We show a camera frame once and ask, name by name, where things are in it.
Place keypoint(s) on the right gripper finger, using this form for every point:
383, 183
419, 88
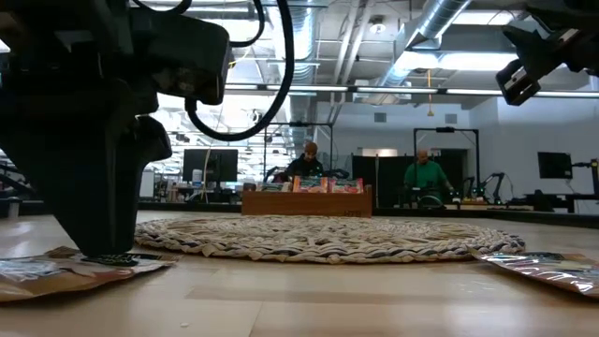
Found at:
519, 84

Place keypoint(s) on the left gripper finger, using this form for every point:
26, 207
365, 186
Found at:
93, 187

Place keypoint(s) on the black background robot arm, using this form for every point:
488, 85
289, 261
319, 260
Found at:
496, 180
273, 174

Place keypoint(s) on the black computer monitor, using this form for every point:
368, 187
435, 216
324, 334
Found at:
554, 165
210, 165

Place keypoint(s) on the black desk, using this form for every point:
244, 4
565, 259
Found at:
580, 196

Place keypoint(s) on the person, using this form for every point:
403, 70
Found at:
423, 175
306, 166

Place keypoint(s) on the long linear light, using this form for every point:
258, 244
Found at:
374, 89

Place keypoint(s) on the black partition screen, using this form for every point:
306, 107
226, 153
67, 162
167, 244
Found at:
388, 180

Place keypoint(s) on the wooden compartment box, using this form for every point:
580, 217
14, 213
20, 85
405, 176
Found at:
309, 204

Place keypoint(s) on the round woven placemat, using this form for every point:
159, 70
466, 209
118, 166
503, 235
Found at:
327, 238

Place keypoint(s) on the black robot station frame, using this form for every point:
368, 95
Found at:
447, 129
304, 124

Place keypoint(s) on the black aluminium table frame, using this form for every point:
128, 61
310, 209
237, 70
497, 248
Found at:
187, 206

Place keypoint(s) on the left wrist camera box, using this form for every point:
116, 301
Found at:
182, 56

